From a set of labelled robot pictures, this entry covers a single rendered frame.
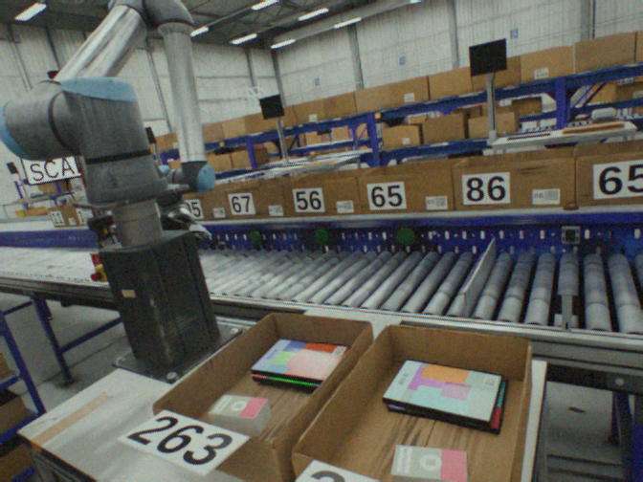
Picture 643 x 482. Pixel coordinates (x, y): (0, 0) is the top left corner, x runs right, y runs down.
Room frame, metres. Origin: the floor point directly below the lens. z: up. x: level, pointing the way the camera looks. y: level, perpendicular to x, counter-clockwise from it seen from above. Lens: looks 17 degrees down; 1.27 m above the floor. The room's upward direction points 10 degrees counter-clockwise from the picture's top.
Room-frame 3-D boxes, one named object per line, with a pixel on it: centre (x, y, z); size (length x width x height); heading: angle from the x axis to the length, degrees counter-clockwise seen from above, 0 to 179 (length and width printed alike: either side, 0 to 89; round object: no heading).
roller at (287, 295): (1.48, 0.05, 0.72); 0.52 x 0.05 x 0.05; 146
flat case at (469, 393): (0.63, -0.17, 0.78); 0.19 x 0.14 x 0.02; 55
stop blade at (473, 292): (1.14, -0.47, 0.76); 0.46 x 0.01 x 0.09; 146
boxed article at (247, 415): (0.66, 0.21, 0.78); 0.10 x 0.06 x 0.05; 67
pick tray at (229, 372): (0.72, 0.14, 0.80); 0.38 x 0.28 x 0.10; 148
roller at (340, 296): (1.38, -0.12, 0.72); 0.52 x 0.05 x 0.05; 146
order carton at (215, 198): (2.37, 0.55, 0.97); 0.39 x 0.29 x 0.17; 56
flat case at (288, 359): (0.80, 0.09, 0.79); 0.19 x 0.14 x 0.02; 61
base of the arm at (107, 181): (1.03, 0.45, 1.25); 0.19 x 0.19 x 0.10
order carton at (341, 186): (1.93, -0.11, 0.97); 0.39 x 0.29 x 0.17; 56
